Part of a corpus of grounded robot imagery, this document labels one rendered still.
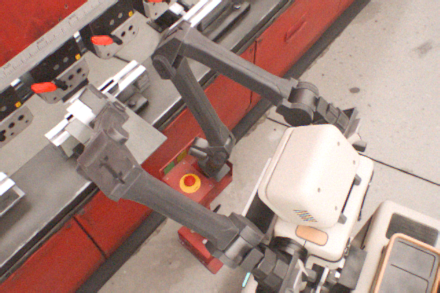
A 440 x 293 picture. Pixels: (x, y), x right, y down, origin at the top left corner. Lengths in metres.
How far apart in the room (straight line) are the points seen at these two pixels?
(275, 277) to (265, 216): 0.27
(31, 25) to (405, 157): 2.03
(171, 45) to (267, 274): 0.60
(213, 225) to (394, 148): 1.85
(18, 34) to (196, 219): 0.60
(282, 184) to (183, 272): 1.40
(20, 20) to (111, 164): 0.47
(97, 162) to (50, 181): 0.77
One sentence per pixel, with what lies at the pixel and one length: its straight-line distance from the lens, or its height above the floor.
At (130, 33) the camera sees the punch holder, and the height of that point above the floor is 1.19.
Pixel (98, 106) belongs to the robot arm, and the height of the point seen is 1.22.
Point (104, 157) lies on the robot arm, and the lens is 0.93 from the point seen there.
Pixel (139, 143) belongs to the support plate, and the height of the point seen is 1.00.
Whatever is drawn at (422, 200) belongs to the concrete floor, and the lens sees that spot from 2.70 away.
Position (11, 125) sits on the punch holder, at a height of 1.20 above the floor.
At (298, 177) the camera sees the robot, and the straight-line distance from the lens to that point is 1.07.
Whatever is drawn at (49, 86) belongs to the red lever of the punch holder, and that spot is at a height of 1.28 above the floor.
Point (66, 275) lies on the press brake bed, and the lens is 2.04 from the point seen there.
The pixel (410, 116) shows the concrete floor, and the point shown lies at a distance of 2.91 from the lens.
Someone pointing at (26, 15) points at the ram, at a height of 1.47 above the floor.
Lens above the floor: 2.35
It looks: 63 degrees down
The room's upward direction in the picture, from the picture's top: straight up
